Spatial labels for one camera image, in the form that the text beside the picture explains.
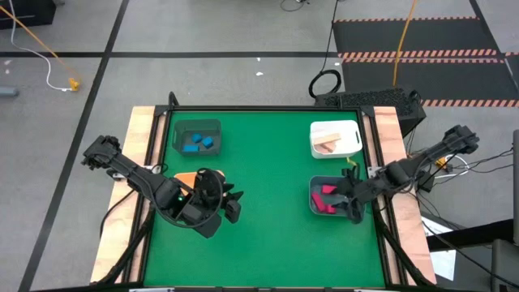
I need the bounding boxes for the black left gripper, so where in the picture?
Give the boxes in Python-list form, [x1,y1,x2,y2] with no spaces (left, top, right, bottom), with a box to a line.
[174,167,246,240]

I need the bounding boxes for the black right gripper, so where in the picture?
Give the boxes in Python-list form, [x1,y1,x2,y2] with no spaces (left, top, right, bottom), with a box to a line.
[335,165,385,225]

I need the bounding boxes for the long red block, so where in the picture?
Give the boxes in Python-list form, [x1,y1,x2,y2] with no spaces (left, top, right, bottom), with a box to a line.
[311,192,328,213]

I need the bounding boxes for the long wooden plank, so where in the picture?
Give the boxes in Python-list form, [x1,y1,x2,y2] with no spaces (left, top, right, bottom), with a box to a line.
[312,132,342,146]

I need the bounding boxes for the teal blue plastic bin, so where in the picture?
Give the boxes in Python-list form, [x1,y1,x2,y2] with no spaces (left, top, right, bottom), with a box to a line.
[308,174,368,218]

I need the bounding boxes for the orange plastic bin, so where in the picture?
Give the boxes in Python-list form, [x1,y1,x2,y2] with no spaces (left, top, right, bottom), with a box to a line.
[173,169,226,195]

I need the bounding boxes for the green table mat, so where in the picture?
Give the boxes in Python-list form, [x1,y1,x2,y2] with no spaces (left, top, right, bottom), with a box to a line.
[144,109,386,288]

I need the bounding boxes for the white plastic bin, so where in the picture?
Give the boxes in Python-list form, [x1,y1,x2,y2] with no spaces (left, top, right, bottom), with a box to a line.
[310,119,364,160]

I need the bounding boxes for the dark grey plastic bin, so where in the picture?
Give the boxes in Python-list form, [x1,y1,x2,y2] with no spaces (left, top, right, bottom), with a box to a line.
[173,118,223,157]

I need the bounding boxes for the light wooden side panel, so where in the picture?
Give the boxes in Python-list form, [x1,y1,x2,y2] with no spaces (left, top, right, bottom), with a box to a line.
[362,105,438,286]
[89,105,168,284]

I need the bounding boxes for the white paper sheet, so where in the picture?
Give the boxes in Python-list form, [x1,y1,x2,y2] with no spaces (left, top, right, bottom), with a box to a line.
[420,214,458,281]

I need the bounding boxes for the grey box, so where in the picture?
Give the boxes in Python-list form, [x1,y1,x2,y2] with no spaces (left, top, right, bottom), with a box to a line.
[490,238,519,292]

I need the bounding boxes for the black hazard-striped floor mat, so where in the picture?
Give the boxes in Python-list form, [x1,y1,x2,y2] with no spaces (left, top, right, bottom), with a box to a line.
[332,15,519,109]

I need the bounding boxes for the black box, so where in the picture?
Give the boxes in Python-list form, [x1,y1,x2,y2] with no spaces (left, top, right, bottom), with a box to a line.
[0,0,57,30]

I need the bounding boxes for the black looped cable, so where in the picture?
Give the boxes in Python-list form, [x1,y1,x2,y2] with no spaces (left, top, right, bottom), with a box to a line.
[307,0,344,101]

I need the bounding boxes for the grey post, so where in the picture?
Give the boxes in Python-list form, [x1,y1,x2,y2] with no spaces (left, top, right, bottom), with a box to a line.
[512,129,519,247]

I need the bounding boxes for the yellow hanging cable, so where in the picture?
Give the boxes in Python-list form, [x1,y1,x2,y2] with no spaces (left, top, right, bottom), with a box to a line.
[391,0,419,87]

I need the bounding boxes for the thin black floor cable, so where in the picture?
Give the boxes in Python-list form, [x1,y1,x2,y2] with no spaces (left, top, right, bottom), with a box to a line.
[279,0,311,12]

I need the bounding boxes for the white floor cable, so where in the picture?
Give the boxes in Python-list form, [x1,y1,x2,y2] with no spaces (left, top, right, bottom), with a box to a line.
[6,0,72,92]

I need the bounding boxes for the orange rope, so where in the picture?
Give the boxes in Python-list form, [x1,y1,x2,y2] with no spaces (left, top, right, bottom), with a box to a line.
[0,3,78,84]

